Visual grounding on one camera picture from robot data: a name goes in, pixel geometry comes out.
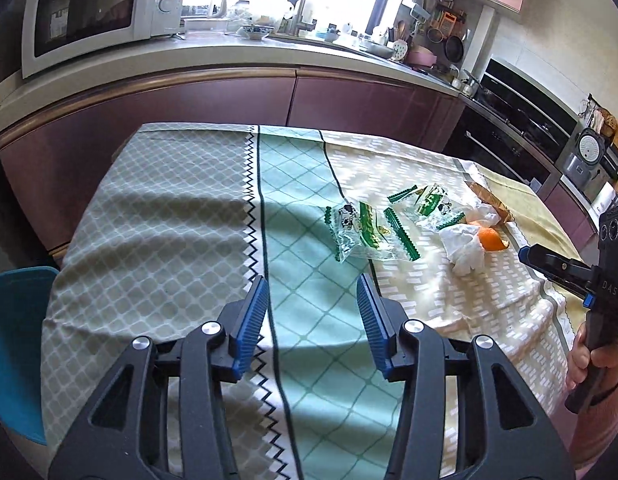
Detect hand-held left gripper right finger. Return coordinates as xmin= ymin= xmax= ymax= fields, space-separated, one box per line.
xmin=356 ymin=274 xmax=576 ymax=480

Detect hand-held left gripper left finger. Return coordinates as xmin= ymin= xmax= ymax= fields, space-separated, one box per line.
xmin=48 ymin=275 xmax=270 ymax=480

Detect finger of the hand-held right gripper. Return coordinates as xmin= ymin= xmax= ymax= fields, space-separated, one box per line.
xmin=518 ymin=244 xmax=600 ymax=307

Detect orange peel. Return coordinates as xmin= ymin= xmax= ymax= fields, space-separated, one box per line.
xmin=466 ymin=220 xmax=510 ymax=252

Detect white tissue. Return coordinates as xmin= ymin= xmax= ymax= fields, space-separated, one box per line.
xmin=439 ymin=202 xmax=500 ymax=277

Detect gold foil snack wrapper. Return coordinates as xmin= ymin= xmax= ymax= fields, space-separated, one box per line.
xmin=464 ymin=180 xmax=514 ymax=223

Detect person's right forearm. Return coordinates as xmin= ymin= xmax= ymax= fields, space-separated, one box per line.
xmin=564 ymin=385 xmax=618 ymax=473

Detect person's right hand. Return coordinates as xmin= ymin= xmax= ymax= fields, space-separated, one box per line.
xmin=566 ymin=321 xmax=618 ymax=407

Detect patterned tablecloth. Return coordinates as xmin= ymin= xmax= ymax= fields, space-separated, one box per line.
xmin=41 ymin=122 xmax=582 ymax=480

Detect white rice cooker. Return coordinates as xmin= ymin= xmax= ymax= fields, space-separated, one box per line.
xmin=564 ymin=127 xmax=614 ymax=183

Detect black integrated stove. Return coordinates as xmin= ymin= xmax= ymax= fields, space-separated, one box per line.
xmin=441 ymin=57 xmax=580 ymax=196

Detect maroon kitchen counter cabinet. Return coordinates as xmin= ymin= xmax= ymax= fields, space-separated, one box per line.
xmin=0 ymin=35 xmax=604 ymax=261

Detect blue plastic chair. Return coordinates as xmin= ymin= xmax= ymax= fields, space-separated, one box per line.
xmin=0 ymin=266 xmax=60 ymax=446

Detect black frying pan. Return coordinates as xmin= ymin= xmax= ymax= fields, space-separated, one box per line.
xmin=444 ymin=35 xmax=466 ymax=63

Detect pink cooking pot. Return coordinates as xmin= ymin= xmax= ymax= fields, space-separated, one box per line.
xmin=406 ymin=47 xmax=440 ymax=68

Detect steel mixing bowl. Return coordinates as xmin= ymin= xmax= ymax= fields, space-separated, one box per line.
xmin=361 ymin=40 xmax=396 ymax=58

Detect blue white ceramic bowl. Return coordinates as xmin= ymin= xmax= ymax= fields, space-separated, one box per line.
xmin=240 ymin=22 xmax=276 ymax=41

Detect clear plastic food container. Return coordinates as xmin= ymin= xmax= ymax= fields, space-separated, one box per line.
xmin=183 ymin=16 xmax=230 ymax=38

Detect glass electric kettle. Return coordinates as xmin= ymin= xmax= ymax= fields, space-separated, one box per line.
xmin=181 ymin=0 xmax=228 ymax=26

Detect white microwave oven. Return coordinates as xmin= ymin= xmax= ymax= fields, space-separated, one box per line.
xmin=21 ymin=0 xmax=184 ymax=80

